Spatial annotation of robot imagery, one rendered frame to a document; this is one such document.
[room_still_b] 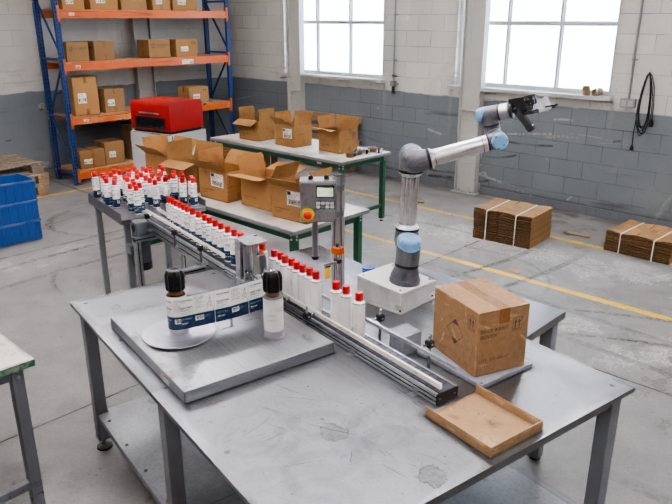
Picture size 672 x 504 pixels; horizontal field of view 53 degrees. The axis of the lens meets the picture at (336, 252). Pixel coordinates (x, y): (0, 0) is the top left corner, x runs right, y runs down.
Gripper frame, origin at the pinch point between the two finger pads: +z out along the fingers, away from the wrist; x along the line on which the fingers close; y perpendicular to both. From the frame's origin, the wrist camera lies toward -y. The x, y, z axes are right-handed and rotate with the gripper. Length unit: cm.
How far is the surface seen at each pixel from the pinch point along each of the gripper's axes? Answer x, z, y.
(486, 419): -109, -15, -95
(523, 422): -105, -4, -97
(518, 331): -71, -11, -77
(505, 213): 339, -125, -118
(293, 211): 82, -203, -47
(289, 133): 331, -351, -2
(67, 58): 331, -663, 145
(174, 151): 136, -346, 8
